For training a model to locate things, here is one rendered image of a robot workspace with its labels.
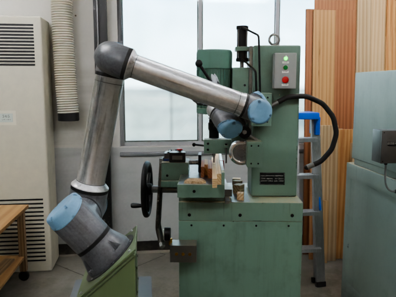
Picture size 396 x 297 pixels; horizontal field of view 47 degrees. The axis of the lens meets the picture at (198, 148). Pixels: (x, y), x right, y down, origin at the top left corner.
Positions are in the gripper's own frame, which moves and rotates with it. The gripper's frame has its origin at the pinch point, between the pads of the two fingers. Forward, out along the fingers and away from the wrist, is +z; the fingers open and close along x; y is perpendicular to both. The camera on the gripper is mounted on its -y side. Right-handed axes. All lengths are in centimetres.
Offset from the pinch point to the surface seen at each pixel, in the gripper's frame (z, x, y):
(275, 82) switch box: -8.6, -28.1, -17.0
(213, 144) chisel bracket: -4.0, 12.0, -32.5
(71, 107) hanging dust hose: 119, 88, -46
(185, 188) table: -28.3, 31.7, -20.2
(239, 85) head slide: 4.3, -14.7, -17.3
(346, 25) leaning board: 106, -116, -122
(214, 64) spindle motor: 12.5, -10.2, -4.8
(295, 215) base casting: -48, -1, -56
